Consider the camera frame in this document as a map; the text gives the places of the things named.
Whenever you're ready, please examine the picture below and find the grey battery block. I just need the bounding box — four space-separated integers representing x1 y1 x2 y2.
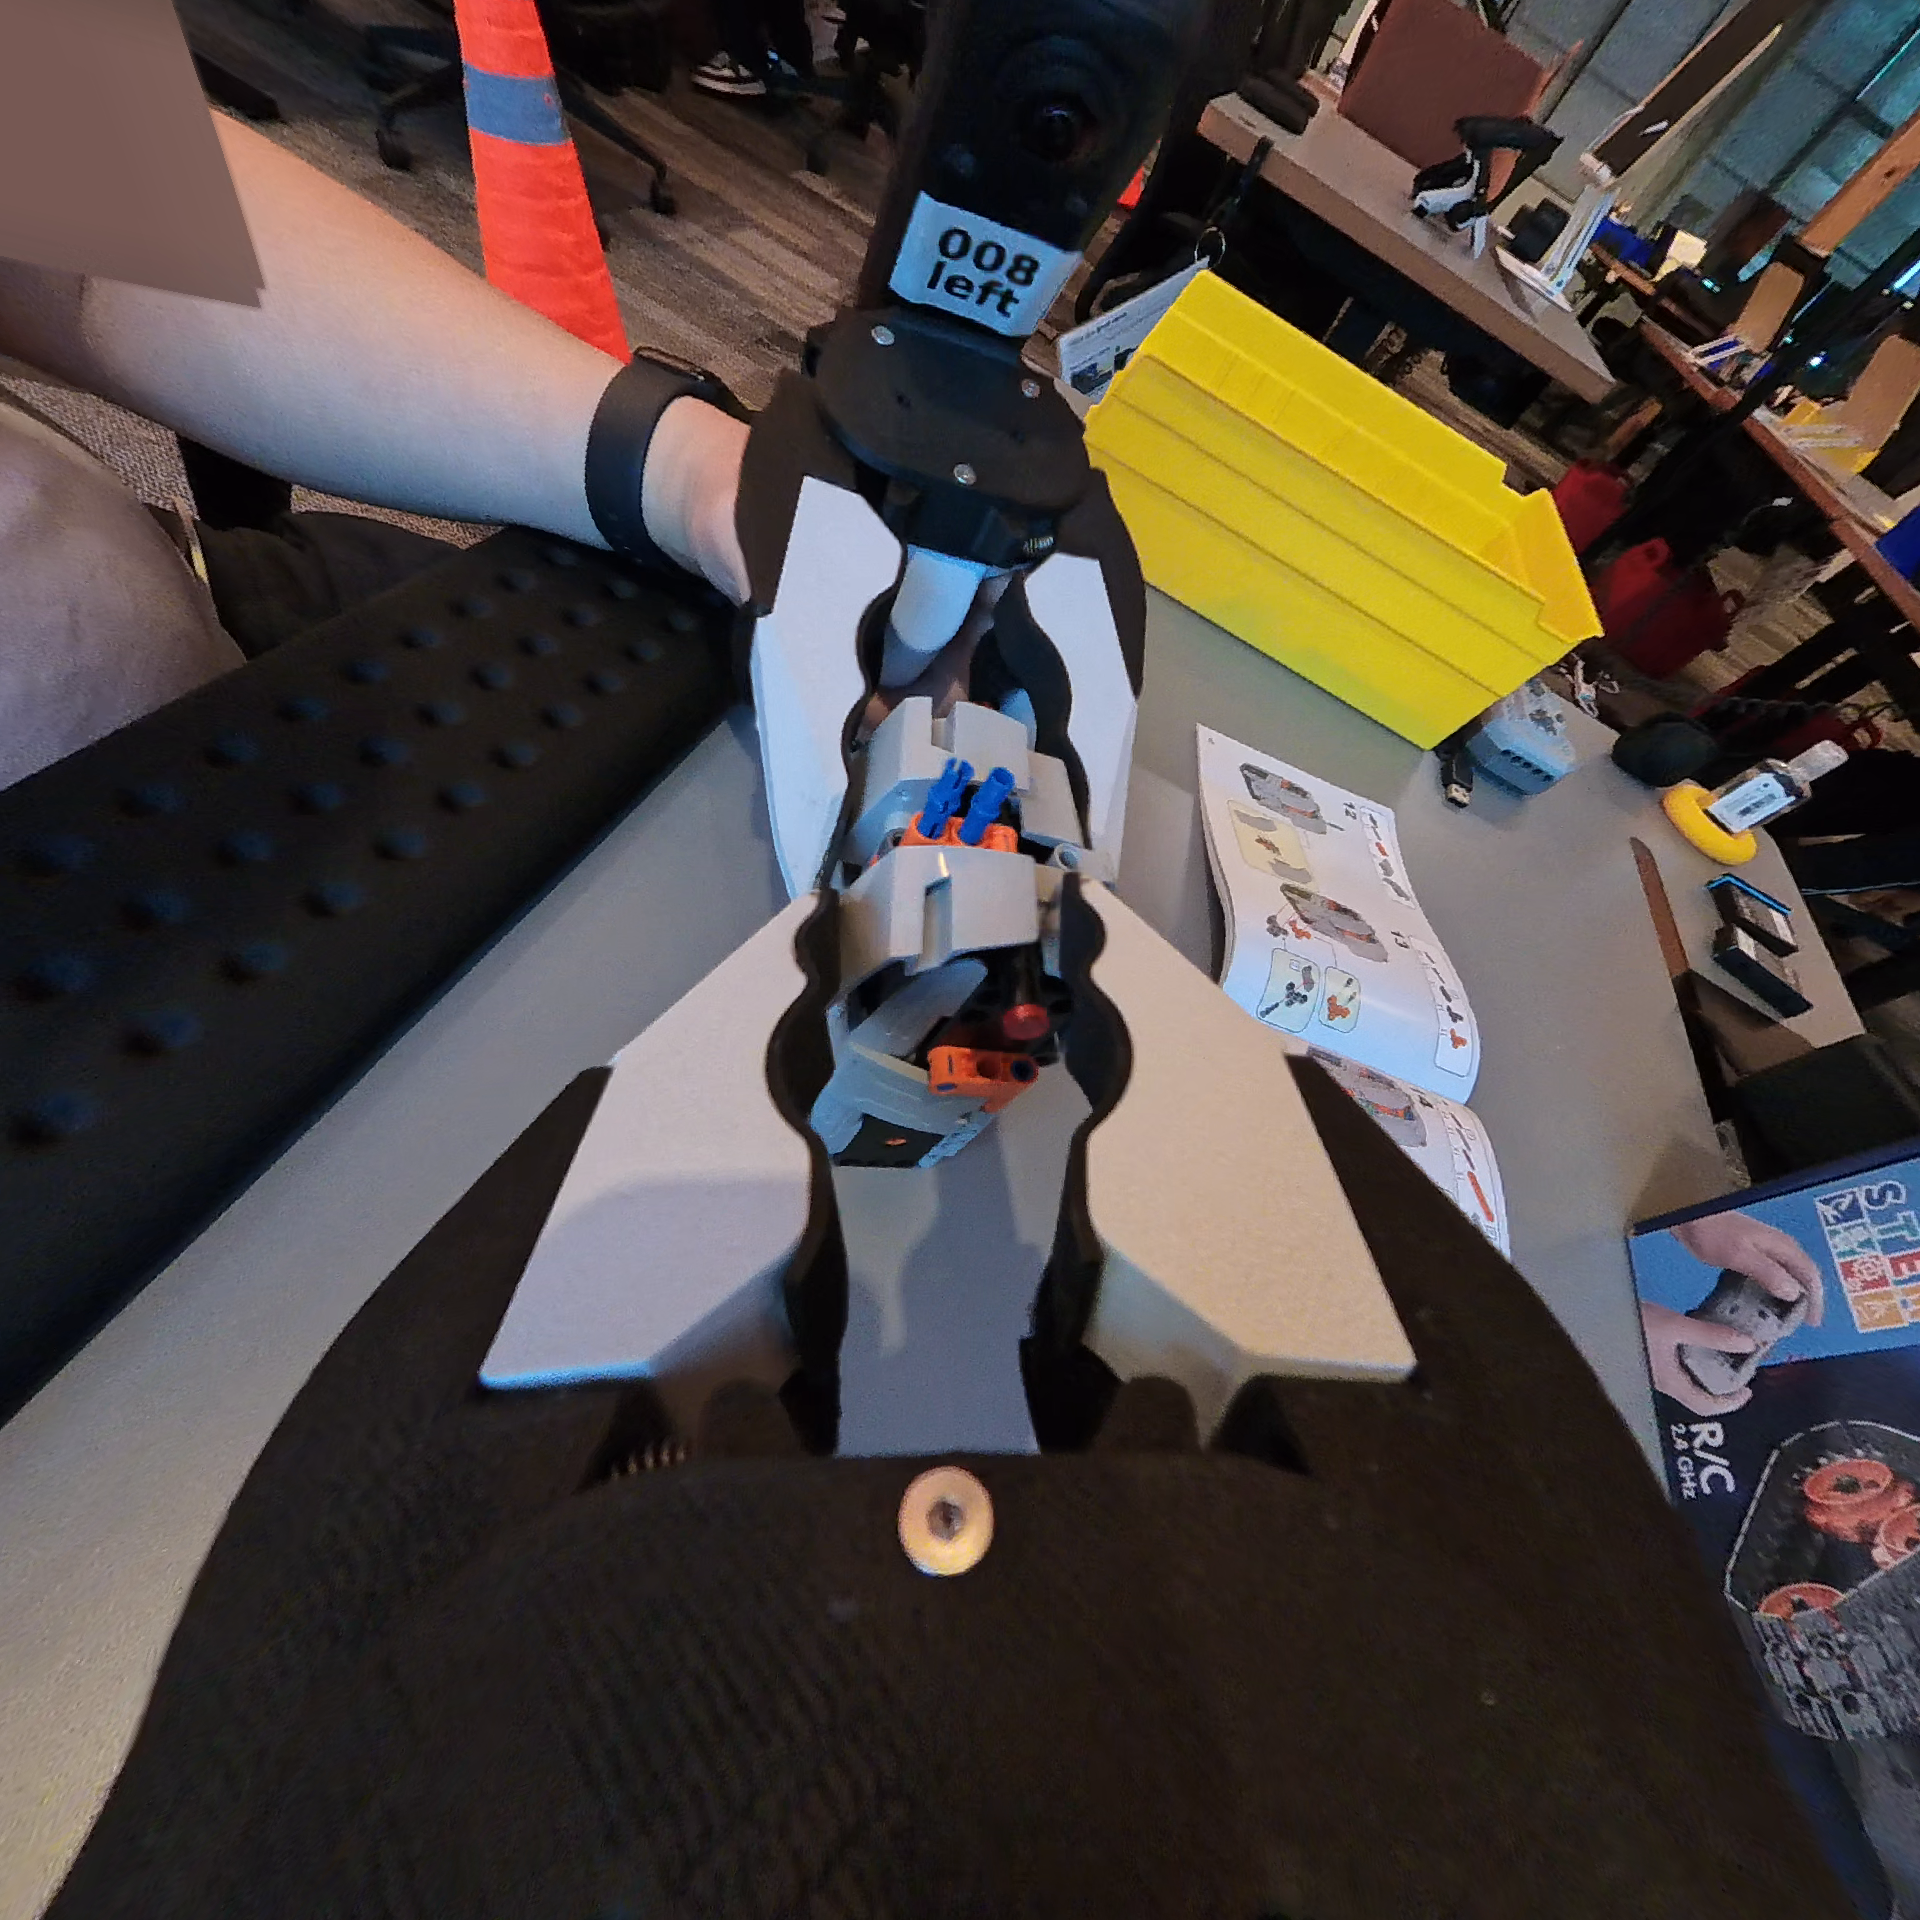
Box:
1463 681 1577 798

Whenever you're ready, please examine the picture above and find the person's left forearm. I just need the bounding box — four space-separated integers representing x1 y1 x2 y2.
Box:
0 113 634 550

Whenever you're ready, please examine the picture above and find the open instruction booklet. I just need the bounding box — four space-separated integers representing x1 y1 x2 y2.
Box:
1197 726 1513 1259

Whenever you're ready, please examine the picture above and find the grey building block robot model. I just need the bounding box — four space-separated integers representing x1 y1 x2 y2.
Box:
809 697 1119 1172

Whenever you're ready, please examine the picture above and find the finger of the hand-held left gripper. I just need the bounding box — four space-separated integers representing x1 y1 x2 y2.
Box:
747 478 903 899
990 552 1145 888

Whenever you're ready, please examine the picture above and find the brown cardboard box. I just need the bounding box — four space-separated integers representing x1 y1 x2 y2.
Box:
1334 0 1565 136

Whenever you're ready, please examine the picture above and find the brown wooden stick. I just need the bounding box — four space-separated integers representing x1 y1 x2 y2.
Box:
1630 838 1695 1023

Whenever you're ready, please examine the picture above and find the blue robot kit box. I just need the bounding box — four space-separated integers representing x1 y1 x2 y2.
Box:
1627 1137 1920 1907

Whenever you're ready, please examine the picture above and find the black wristwatch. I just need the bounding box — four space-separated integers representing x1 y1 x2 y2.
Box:
586 347 751 579

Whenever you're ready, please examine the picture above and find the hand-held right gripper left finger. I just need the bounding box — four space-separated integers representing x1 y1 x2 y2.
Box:
477 884 846 1454

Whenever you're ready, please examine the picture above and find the grey background table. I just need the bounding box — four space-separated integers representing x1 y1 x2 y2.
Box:
1201 90 1623 407

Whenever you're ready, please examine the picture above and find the red plastic canister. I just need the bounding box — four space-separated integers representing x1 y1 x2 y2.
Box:
1553 463 1641 560
1627 540 1745 681

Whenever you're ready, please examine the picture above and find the person's left hand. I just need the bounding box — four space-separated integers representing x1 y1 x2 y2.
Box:
649 407 754 607

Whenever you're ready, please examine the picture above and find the grey desk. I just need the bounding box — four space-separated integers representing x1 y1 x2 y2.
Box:
0 593 1870 1920

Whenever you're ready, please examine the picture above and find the large orange traffic cone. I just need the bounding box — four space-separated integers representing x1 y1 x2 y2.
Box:
455 0 634 362

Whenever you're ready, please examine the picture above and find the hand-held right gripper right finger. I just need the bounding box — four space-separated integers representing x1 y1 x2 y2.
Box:
1026 874 1425 1454

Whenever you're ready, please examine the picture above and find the yellow tape roll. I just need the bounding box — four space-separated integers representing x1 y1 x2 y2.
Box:
1661 779 1759 864

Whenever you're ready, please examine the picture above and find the black white device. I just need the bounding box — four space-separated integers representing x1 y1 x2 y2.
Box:
1410 116 1565 255

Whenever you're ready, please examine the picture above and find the yellow plastic bin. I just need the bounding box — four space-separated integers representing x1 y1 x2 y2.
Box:
1084 271 1605 750

